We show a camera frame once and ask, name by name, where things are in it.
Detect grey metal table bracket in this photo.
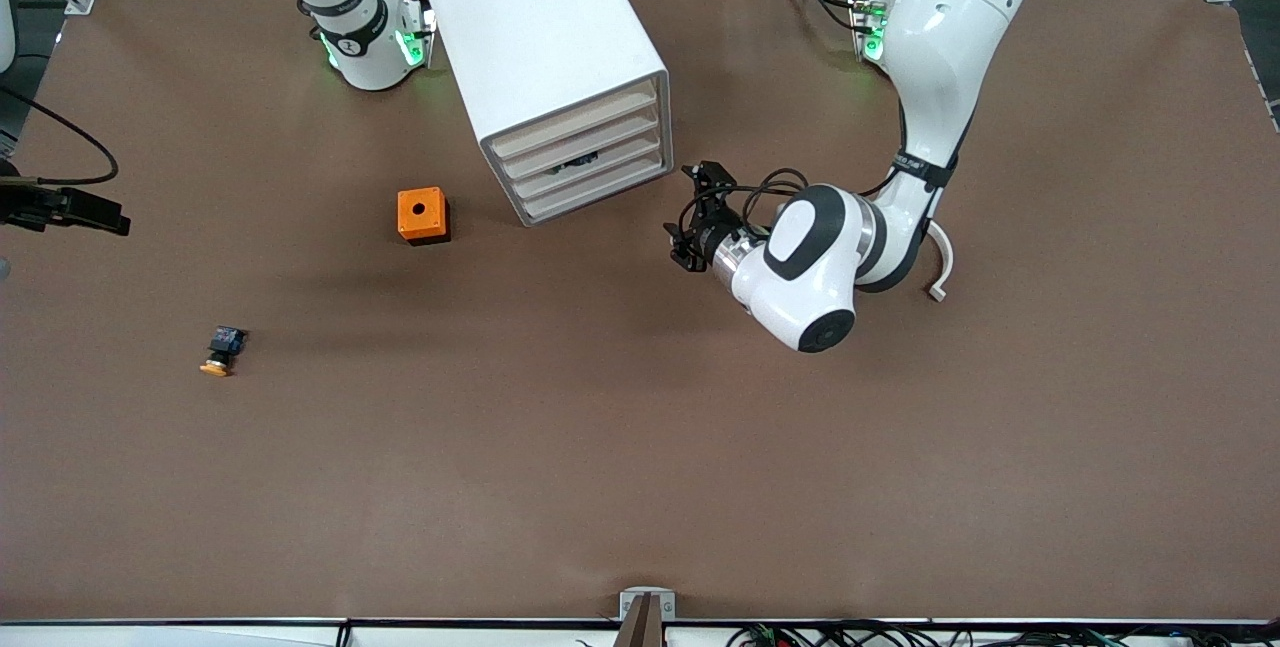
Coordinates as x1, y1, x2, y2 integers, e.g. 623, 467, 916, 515
619, 587, 677, 622

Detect black cable bundle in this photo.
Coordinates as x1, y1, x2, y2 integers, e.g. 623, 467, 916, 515
725, 620, 1280, 647

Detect orange button box with hole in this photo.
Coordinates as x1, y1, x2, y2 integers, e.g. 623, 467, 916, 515
397, 187, 451, 246

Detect brown table cover sheet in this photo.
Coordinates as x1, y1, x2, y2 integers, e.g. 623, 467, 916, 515
0, 0, 1280, 623

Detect white curved plastic bracket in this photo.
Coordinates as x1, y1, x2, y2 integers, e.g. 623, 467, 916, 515
925, 220, 956, 304

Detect white table edge rail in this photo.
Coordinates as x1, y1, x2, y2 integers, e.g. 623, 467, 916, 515
0, 619, 1280, 647

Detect yellow push button switch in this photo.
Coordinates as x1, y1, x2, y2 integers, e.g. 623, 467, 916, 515
199, 326, 248, 377

